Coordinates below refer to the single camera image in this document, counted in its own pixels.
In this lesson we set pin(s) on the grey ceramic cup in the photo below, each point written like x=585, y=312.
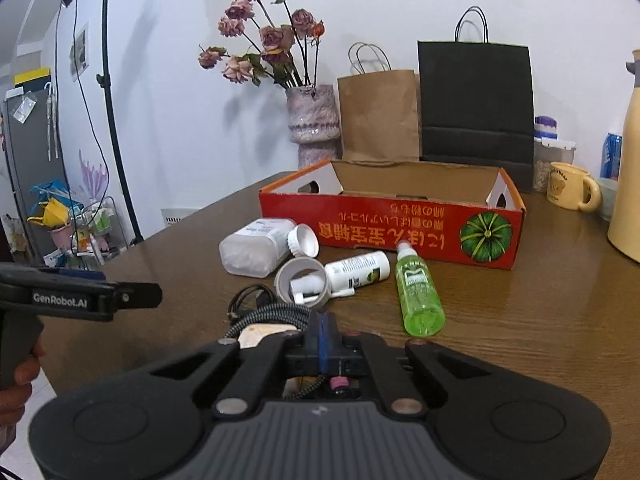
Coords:
x=607, y=197

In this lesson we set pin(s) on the cream flat object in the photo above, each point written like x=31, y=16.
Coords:
x=265, y=335

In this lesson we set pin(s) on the yellow bear mug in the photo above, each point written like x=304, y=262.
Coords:
x=570, y=185

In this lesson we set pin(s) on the green spray bottle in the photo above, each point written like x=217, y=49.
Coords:
x=417, y=295

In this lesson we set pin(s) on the mottled pink ceramic vase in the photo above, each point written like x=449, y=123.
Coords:
x=312, y=120

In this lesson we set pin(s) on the white spray bottle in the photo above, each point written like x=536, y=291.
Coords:
x=357, y=270

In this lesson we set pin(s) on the translucent white-capped jar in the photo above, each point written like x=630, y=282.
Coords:
x=262, y=247

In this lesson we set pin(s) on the purple flower wall sticker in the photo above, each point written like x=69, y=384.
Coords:
x=92, y=172

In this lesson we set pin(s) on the grey refrigerator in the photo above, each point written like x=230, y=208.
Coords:
x=30, y=160

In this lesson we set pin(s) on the black light stand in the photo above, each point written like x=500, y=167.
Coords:
x=112, y=110

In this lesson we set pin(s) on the dried pink roses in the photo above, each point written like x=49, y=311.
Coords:
x=265, y=35

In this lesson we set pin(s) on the wall picture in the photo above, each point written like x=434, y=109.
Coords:
x=79, y=52

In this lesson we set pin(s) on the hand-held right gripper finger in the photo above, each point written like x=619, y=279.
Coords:
x=320, y=342
x=326, y=342

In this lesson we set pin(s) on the red cardboard box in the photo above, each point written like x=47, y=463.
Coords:
x=395, y=230

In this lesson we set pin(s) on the person's left hand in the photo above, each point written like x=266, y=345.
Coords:
x=17, y=385

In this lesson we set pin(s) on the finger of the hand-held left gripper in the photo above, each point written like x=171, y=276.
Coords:
x=140, y=295

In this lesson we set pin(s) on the clear white-lidded food container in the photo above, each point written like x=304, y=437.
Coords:
x=550, y=157

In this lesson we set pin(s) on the blue drink can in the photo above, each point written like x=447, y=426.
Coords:
x=611, y=155

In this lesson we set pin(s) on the grey tape roll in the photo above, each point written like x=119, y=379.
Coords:
x=301, y=280

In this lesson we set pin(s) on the black paper bag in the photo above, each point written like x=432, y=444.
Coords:
x=475, y=110

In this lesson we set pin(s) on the brown paper bag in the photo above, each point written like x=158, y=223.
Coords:
x=377, y=115

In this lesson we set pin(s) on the cream thermos jug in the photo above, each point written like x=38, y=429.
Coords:
x=627, y=160

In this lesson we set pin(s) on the white wall vent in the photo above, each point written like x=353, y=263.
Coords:
x=177, y=219

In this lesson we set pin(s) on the purple-lidded white jar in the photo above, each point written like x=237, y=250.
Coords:
x=546, y=127

